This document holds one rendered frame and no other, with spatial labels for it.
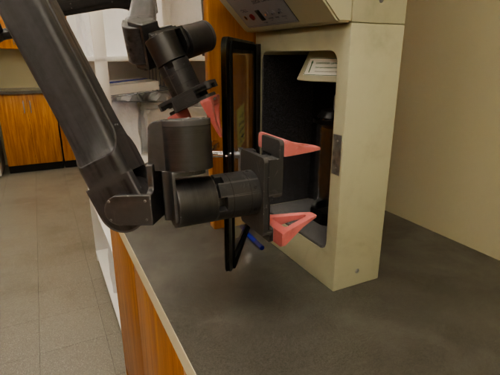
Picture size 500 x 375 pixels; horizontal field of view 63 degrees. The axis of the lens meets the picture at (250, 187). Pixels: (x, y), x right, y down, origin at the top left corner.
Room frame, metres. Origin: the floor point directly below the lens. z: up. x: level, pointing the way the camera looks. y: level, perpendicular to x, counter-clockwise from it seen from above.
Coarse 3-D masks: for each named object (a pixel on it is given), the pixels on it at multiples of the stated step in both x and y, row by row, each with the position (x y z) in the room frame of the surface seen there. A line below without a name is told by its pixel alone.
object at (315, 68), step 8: (312, 56) 0.82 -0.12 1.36; (320, 56) 0.80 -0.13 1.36; (328, 56) 0.79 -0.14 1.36; (304, 64) 0.84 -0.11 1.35; (312, 64) 0.80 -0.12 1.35; (320, 64) 0.79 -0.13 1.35; (328, 64) 0.78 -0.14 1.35; (336, 64) 0.77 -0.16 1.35; (304, 72) 0.82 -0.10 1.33; (312, 72) 0.80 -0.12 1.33; (320, 72) 0.78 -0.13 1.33; (328, 72) 0.77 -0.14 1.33; (336, 72) 0.77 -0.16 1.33; (304, 80) 0.81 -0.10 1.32; (312, 80) 0.79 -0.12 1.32; (320, 80) 0.78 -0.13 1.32; (328, 80) 0.77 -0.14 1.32
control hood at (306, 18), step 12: (288, 0) 0.72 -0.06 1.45; (300, 0) 0.70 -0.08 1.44; (312, 0) 0.67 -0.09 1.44; (324, 0) 0.66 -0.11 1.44; (336, 0) 0.66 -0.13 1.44; (348, 0) 0.67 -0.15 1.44; (300, 12) 0.72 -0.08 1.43; (312, 12) 0.70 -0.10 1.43; (324, 12) 0.67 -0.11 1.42; (336, 12) 0.66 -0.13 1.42; (348, 12) 0.67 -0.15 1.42; (240, 24) 0.94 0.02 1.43; (288, 24) 0.78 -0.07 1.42; (300, 24) 0.75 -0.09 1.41; (312, 24) 0.73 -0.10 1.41; (324, 24) 0.71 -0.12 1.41
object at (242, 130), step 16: (224, 48) 0.65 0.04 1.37; (224, 64) 0.65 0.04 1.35; (240, 64) 0.77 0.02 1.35; (224, 80) 0.65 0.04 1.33; (240, 80) 0.77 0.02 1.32; (224, 96) 0.65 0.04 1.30; (240, 96) 0.77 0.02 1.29; (224, 112) 0.65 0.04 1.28; (240, 112) 0.77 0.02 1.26; (224, 128) 0.65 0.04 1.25; (240, 128) 0.77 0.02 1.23; (224, 144) 0.65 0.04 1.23; (240, 144) 0.76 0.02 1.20; (224, 160) 0.65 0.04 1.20; (224, 224) 0.65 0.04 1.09; (240, 224) 0.76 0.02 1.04
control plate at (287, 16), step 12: (228, 0) 0.89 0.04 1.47; (240, 0) 0.85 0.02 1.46; (252, 0) 0.81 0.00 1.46; (264, 0) 0.78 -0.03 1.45; (276, 0) 0.75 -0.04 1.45; (240, 12) 0.89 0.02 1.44; (252, 12) 0.85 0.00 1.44; (264, 12) 0.81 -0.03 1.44; (276, 12) 0.78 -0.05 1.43; (288, 12) 0.75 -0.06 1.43; (252, 24) 0.89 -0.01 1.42; (264, 24) 0.85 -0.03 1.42; (276, 24) 0.81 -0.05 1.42
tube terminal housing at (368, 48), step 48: (384, 0) 0.70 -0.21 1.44; (288, 48) 0.84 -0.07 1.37; (336, 48) 0.71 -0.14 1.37; (384, 48) 0.71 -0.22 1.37; (336, 96) 0.70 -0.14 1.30; (384, 96) 0.71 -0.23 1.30; (384, 144) 0.72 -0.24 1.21; (336, 192) 0.68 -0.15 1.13; (384, 192) 0.72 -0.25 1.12; (336, 240) 0.68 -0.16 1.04; (336, 288) 0.68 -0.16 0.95
